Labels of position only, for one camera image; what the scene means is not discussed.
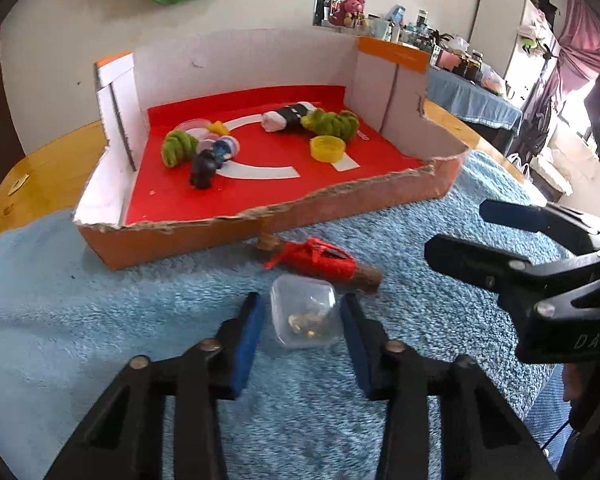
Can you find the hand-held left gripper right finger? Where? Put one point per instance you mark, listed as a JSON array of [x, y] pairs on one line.
[[357, 350]]

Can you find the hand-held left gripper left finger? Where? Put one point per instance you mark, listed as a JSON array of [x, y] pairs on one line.
[[247, 345]]

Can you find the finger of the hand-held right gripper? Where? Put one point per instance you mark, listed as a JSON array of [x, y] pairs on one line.
[[515, 215], [465, 257]]

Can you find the clear plastic container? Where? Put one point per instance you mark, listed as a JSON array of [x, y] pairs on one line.
[[305, 310]]

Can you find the red stick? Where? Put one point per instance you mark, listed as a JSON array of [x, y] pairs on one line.
[[320, 262]]

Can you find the orange cardboard box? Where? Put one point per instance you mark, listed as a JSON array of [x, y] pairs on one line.
[[280, 195]]

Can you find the yellow bottle cap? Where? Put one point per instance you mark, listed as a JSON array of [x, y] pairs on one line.
[[327, 147]]

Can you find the black-haired yellow dress figurine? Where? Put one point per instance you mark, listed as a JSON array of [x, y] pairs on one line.
[[202, 167]]

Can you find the green yarn ball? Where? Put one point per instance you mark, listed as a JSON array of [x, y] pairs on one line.
[[332, 122], [177, 146]]

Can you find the small blue figurine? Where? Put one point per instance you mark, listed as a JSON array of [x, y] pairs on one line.
[[225, 149]]

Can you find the black and white roll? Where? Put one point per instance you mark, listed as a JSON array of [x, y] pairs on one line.
[[292, 112]]

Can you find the clear round lid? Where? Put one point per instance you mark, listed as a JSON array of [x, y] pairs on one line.
[[190, 125]]

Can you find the person's right hand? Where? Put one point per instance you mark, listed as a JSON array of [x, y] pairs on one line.
[[577, 385]]

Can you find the white bag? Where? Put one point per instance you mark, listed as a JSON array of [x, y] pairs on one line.
[[550, 172]]

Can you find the blue ribbed cloth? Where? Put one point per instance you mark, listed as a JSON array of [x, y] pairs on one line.
[[545, 405]]

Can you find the blue side table cloth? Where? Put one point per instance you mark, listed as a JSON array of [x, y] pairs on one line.
[[472, 100]]

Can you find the blue fluffy towel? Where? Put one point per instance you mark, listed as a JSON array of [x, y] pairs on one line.
[[105, 320]]

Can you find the green hanging toy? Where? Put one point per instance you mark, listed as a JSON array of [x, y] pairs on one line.
[[530, 43]]

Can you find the white refrigerator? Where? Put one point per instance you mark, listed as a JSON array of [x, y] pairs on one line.
[[500, 25]]

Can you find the pink curtain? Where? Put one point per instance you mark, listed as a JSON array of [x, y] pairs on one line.
[[580, 35]]

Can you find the cluttered side table, blue cloth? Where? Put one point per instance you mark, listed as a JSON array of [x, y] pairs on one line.
[[430, 35]]

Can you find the pink rabbit plush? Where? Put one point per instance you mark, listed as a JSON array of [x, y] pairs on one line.
[[352, 7]]

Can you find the dark brown door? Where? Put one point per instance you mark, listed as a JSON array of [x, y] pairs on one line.
[[0, 110]]

